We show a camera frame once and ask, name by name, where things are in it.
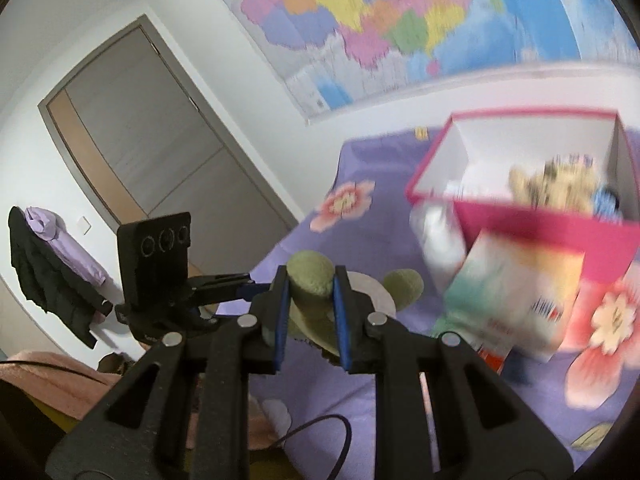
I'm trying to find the beige teddy bear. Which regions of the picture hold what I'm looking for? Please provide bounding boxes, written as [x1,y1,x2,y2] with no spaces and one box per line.
[507,152,603,216]

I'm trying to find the black jacket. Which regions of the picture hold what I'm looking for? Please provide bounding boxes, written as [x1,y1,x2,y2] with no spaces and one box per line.
[7,206,108,351]

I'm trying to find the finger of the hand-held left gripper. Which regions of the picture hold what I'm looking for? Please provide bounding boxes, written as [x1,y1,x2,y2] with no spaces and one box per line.
[187,272,253,288]
[197,284,275,312]

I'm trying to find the white pump bottle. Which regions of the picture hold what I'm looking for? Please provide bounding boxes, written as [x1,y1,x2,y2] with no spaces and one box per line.
[409,200,468,281]

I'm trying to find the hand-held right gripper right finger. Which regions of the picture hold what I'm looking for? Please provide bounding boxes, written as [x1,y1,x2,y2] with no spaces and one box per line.
[334,265,573,480]

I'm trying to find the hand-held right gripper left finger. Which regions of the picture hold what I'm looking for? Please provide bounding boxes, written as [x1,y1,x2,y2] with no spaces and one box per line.
[45,265,291,480]

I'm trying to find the green plush toy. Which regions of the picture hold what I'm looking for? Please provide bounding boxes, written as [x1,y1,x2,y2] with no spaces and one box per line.
[285,251,426,361]

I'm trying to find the blue checked cloth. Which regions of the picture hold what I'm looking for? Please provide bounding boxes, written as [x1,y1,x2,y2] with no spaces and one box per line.
[592,185,626,221]

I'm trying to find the black cable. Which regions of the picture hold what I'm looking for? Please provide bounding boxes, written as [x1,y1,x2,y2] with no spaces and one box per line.
[270,415,353,480]

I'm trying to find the colourful tissue pack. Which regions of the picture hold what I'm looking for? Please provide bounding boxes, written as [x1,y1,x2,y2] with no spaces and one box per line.
[432,227,586,363]

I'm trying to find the colourful wall map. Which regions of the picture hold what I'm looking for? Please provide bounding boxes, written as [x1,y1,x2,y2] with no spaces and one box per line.
[212,0,640,126]

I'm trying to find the purple garment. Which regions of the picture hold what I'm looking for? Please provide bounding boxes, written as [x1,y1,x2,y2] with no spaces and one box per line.
[25,206,107,286]

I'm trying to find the grey door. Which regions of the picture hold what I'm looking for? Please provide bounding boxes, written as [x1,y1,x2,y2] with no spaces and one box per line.
[39,14,301,281]

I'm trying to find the pink cardboard box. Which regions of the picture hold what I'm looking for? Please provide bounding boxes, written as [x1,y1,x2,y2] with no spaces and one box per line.
[405,108,640,286]

